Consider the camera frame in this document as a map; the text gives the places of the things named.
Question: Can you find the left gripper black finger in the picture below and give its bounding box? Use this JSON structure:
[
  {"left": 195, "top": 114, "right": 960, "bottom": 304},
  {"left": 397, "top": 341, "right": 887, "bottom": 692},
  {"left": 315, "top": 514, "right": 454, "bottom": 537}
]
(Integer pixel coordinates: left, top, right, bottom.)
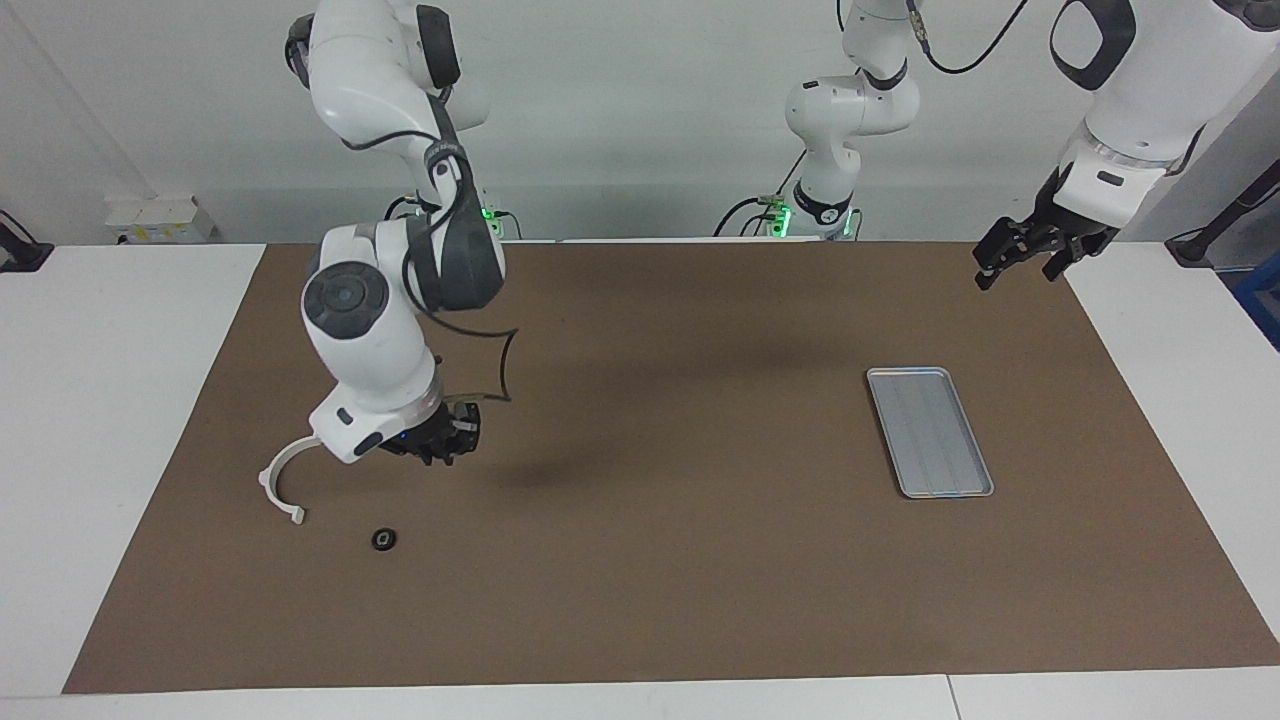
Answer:
[
  {"left": 973, "top": 222, "right": 1031, "bottom": 291},
  {"left": 1042, "top": 240, "right": 1086, "bottom": 282}
]

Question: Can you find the silver metal tray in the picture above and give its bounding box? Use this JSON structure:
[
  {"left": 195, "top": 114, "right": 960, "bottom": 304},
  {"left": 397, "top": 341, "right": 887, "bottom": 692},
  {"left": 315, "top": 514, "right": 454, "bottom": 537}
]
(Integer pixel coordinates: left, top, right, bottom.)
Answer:
[{"left": 866, "top": 367, "right": 995, "bottom": 499}]

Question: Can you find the blue crate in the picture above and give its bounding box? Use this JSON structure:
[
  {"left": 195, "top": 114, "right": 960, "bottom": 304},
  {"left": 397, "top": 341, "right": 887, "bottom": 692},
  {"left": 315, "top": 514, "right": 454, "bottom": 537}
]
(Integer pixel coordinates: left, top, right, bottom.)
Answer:
[{"left": 1232, "top": 255, "right": 1280, "bottom": 351}]

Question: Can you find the brown table mat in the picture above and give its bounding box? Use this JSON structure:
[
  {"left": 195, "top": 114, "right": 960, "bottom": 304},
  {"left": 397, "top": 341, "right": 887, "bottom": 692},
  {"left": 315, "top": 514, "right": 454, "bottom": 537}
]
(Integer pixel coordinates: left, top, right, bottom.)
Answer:
[{"left": 62, "top": 240, "right": 1280, "bottom": 694}]

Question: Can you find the white cardboard box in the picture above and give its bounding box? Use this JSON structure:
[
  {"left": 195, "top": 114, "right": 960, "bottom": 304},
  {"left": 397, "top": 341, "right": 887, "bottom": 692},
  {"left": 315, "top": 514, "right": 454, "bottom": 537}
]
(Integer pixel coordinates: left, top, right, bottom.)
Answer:
[{"left": 105, "top": 195, "right": 216, "bottom": 244}]

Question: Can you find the black table clamp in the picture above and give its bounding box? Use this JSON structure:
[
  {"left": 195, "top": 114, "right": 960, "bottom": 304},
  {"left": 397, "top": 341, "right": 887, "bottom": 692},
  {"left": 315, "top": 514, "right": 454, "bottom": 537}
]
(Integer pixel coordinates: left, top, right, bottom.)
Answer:
[{"left": 0, "top": 208, "right": 53, "bottom": 273}]

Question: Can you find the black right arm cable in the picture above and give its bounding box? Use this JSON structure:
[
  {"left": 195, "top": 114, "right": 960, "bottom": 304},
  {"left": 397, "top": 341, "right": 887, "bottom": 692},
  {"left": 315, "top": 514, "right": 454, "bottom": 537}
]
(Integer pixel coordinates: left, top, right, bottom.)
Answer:
[{"left": 340, "top": 60, "right": 521, "bottom": 404}]

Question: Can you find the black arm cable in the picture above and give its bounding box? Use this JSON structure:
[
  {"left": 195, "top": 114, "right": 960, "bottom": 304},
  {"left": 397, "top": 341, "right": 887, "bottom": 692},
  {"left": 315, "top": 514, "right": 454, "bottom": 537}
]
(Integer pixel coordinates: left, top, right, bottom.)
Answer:
[
  {"left": 340, "top": 60, "right": 521, "bottom": 404},
  {"left": 905, "top": 0, "right": 1031, "bottom": 76}
]

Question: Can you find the black camera stand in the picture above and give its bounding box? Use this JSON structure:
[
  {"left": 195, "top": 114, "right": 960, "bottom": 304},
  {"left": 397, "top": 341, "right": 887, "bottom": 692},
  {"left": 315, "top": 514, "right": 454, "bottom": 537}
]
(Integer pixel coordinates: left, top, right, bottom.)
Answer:
[{"left": 1165, "top": 160, "right": 1280, "bottom": 269}]

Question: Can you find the white semicircular plastic bracket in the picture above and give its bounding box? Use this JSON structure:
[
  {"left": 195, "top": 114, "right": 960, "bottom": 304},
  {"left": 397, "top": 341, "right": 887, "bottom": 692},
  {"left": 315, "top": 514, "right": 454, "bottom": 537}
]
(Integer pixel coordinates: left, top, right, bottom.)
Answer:
[{"left": 258, "top": 436, "right": 322, "bottom": 526}]

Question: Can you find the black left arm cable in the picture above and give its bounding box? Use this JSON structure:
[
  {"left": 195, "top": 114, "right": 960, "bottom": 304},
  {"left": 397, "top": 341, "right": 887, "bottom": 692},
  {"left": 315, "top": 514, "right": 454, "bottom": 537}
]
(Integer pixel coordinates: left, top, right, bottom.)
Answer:
[{"left": 905, "top": 0, "right": 1031, "bottom": 76}]

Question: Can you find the black right base cable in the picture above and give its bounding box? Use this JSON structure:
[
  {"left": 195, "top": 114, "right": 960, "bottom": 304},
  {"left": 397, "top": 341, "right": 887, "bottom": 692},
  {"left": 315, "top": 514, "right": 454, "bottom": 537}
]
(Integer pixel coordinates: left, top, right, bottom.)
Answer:
[{"left": 385, "top": 195, "right": 523, "bottom": 241}]

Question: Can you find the black base cable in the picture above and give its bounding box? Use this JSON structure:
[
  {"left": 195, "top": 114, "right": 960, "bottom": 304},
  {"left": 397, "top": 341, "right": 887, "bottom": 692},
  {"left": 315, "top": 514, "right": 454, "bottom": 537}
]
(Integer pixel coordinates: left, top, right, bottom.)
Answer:
[
  {"left": 713, "top": 150, "right": 806, "bottom": 238},
  {"left": 385, "top": 195, "right": 523, "bottom": 241}
]

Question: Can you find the black left base cable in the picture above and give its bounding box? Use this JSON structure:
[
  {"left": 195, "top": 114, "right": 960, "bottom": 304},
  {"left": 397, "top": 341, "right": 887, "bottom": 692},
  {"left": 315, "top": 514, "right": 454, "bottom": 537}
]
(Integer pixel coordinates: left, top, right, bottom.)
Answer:
[{"left": 713, "top": 150, "right": 806, "bottom": 238}]

